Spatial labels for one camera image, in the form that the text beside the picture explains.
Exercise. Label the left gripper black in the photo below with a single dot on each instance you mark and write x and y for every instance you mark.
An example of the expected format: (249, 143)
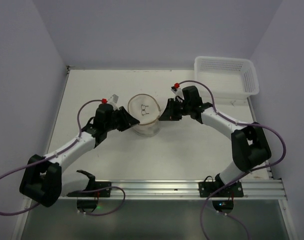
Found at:
(121, 119)

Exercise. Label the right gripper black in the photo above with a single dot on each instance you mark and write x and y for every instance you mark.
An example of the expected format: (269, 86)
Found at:
(172, 109)

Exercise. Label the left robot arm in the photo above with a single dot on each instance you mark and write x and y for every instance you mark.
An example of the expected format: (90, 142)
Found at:
(43, 179)

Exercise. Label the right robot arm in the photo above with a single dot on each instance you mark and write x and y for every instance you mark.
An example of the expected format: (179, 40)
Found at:
(250, 147)

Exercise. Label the white plastic basket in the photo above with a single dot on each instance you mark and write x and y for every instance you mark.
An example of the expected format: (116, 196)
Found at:
(230, 78)

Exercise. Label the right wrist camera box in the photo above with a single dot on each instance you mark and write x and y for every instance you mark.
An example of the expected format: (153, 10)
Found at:
(177, 91)

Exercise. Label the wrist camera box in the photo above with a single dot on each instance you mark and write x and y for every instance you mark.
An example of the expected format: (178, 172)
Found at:
(177, 91)
(113, 101)

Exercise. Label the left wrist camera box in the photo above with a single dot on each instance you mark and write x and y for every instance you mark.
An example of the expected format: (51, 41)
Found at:
(113, 101)

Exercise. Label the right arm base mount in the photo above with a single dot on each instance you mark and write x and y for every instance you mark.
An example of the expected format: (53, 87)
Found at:
(216, 190)

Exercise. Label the aluminium rail frame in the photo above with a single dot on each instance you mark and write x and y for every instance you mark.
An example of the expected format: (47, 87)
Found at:
(166, 166)

